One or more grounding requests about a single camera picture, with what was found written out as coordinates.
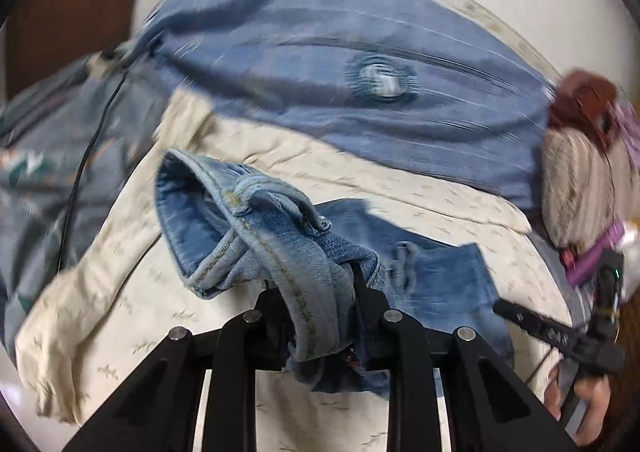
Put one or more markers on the cream ribbed knit cloth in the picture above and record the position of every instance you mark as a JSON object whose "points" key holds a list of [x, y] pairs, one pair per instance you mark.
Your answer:
{"points": [[585, 187]]}

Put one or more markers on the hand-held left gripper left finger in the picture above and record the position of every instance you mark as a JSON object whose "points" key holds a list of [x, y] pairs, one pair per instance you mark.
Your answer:
{"points": [[272, 314]]}

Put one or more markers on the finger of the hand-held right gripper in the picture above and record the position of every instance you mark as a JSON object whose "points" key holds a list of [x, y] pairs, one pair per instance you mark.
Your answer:
{"points": [[530, 323]]}

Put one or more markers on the person's right hand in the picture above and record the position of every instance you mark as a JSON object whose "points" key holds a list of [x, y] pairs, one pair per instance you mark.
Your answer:
{"points": [[595, 404]]}

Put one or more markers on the cream printed bed sheet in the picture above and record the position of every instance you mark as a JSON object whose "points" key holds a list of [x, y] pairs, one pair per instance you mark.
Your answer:
{"points": [[125, 307]]}

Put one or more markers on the brown wooden headboard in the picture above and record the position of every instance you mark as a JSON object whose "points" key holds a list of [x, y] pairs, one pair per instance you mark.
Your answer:
{"points": [[70, 21]]}

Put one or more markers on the brown cloth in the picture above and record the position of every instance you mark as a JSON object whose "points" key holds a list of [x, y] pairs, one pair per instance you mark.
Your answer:
{"points": [[582, 99]]}

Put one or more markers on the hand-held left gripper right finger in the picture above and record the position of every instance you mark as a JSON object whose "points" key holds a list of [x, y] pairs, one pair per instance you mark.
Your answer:
{"points": [[369, 303]]}

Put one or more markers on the blue denim pants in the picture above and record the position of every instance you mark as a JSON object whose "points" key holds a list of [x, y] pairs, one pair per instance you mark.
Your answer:
{"points": [[280, 242]]}

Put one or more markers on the grey patterned quilt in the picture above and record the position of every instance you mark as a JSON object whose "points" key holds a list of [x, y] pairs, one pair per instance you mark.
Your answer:
{"points": [[40, 192]]}

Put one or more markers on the purple object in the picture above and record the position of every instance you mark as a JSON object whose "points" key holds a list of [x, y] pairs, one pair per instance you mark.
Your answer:
{"points": [[595, 254]]}

